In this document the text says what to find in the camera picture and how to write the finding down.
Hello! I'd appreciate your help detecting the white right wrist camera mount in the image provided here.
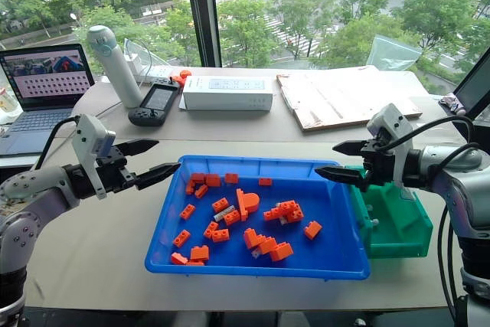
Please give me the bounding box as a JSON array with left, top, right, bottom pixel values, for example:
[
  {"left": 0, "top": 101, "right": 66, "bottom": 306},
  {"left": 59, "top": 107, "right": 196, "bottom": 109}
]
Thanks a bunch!
[{"left": 366, "top": 103, "right": 415, "bottom": 191}]

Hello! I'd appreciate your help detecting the orange rounded toy brick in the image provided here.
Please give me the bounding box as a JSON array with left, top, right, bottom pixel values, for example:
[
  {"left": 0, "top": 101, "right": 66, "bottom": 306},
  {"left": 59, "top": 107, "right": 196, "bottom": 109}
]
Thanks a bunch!
[{"left": 235, "top": 188, "right": 262, "bottom": 223}]

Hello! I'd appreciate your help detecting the white power strip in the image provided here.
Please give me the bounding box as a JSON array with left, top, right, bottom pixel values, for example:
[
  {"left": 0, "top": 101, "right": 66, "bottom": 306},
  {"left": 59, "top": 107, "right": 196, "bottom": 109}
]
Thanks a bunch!
[{"left": 133, "top": 65, "right": 174, "bottom": 84}]

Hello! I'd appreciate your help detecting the white cardboard box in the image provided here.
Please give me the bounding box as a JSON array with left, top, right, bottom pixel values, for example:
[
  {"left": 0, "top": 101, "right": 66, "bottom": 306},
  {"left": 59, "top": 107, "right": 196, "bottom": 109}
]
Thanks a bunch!
[{"left": 178, "top": 76, "right": 275, "bottom": 113}]

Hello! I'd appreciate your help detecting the black window frame post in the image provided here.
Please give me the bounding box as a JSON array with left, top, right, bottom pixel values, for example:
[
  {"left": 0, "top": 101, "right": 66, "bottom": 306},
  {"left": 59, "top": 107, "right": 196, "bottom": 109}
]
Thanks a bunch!
[{"left": 182, "top": 0, "right": 224, "bottom": 68}]

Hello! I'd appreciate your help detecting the patterned cloth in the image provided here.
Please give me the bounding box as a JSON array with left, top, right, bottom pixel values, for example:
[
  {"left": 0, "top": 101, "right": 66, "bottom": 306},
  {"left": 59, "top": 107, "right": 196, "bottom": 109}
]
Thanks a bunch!
[{"left": 438, "top": 92, "right": 467, "bottom": 116}]

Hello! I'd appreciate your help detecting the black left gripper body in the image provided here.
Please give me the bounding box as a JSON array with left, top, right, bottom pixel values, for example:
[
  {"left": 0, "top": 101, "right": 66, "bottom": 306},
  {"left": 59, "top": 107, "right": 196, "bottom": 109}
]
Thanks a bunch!
[{"left": 94, "top": 146, "right": 138, "bottom": 195}]

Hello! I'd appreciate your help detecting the orange toy piece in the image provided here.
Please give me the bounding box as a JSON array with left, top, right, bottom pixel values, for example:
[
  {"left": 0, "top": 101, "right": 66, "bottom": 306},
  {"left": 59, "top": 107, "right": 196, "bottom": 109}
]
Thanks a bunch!
[{"left": 169, "top": 69, "right": 193, "bottom": 87}]

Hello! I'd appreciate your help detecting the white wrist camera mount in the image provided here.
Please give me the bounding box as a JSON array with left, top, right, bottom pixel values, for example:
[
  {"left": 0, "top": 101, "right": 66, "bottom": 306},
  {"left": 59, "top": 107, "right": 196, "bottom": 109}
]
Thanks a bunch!
[
  {"left": 366, "top": 103, "right": 415, "bottom": 191},
  {"left": 71, "top": 113, "right": 117, "bottom": 201}
]

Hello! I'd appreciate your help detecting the open laptop computer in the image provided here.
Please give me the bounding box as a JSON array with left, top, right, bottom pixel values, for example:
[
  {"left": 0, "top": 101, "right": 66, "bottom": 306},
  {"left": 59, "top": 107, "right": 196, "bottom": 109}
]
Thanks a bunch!
[{"left": 0, "top": 43, "right": 96, "bottom": 158}]

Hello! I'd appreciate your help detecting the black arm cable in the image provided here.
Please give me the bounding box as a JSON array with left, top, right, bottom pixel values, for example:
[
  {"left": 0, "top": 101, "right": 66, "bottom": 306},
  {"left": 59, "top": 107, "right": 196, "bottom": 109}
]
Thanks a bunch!
[
  {"left": 31, "top": 116, "right": 80, "bottom": 172},
  {"left": 430, "top": 142, "right": 482, "bottom": 307}
]

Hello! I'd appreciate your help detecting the black handheld controller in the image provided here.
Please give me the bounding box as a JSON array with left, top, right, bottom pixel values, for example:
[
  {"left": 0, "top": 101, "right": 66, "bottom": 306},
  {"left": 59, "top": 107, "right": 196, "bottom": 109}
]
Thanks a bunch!
[{"left": 127, "top": 77, "right": 181, "bottom": 128}]

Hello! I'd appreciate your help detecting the green plastic bin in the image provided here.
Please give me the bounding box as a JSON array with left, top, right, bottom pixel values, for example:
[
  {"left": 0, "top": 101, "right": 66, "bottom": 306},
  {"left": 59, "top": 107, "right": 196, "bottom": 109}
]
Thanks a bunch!
[{"left": 343, "top": 165, "right": 435, "bottom": 260}]

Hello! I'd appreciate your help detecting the white paper cup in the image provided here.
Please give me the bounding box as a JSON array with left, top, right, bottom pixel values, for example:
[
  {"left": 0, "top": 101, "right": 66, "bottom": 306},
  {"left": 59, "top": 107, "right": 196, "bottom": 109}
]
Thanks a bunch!
[{"left": 0, "top": 87, "right": 21, "bottom": 126}]

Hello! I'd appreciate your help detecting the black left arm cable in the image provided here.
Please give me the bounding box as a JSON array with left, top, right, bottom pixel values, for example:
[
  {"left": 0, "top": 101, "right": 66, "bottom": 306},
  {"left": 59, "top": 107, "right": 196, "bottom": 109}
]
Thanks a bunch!
[{"left": 31, "top": 116, "right": 80, "bottom": 172}]

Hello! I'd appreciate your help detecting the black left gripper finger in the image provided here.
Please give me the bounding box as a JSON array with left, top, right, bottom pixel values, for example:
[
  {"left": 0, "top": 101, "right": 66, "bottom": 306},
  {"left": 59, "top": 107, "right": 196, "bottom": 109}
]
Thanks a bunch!
[
  {"left": 110, "top": 139, "right": 160, "bottom": 158},
  {"left": 132, "top": 162, "right": 182, "bottom": 191}
]

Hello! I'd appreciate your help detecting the wooden board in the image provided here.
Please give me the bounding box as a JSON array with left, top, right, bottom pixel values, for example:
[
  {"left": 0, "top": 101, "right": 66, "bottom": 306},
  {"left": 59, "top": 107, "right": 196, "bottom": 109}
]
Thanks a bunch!
[{"left": 276, "top": 69, "right": 423, "bottom": 134}]

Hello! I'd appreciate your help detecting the black monitor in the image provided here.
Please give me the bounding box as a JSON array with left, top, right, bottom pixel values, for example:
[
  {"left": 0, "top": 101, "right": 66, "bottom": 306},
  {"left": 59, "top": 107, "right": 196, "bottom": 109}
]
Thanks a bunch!
[{"left": 452, "top": 46, "right": 490, "bottom": 122}]

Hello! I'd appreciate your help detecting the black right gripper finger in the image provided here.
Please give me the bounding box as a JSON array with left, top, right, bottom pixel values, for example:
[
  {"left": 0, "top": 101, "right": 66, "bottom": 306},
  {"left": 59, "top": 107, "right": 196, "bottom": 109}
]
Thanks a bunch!
[
  {"left": 332, "top": 140, "right": 375, "bottom": 158},
  {"left": 314, "top": 165, "right": 365, "bottom": 191}
]

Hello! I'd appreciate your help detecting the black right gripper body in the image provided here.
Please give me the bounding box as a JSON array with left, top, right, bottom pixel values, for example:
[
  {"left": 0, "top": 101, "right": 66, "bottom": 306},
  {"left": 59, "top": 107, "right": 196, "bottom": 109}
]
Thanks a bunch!
[{"left": 358, "top": 137, "right": 400, "bottom": 193}]

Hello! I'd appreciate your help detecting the blue plastic tray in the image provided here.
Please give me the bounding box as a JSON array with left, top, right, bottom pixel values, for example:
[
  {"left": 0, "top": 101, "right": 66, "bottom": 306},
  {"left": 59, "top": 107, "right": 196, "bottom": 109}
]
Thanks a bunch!
[{"left": 144, "top": 154, "right": 372, "bottom": 282}]

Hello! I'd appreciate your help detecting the clear plastic bag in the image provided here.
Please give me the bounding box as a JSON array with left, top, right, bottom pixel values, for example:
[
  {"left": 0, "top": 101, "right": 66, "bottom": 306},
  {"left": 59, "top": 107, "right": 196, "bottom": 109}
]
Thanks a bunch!
[{"left": 364, "top": 33, "right": 423, "bottom": 74}]

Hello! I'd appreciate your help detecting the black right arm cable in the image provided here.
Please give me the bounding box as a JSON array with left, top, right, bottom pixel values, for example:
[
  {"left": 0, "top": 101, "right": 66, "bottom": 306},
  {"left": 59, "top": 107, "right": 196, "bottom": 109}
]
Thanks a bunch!
[{"left": 430, "top": 142, "right": 482, "bottom": 307}]

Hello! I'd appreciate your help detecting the white charger plug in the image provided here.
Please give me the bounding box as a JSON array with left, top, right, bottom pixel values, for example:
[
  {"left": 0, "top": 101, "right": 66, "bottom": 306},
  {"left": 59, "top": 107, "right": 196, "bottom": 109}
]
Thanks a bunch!
[{"left": 126, "top": 54, "right": 144, "bottom": 76}]

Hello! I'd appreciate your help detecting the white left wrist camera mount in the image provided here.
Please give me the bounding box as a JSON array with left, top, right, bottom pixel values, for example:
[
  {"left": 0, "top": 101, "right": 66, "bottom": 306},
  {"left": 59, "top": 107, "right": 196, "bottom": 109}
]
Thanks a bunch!
[{"left": 71, "top": 113, "right": 117, "bottom": 201}]

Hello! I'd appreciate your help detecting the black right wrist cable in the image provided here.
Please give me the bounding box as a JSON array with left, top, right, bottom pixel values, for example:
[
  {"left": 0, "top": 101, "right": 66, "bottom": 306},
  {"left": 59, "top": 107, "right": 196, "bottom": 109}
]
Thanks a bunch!
[{"left": 382, "top": 115, "right": 477, "bottom": 151}]

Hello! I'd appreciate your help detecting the white insulated bottle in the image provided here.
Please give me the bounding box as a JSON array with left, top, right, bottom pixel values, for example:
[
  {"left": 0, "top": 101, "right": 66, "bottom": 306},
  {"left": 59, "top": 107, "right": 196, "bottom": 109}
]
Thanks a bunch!
[{"left": 86, "top": 25, "right": 144, "bottom": 110}]

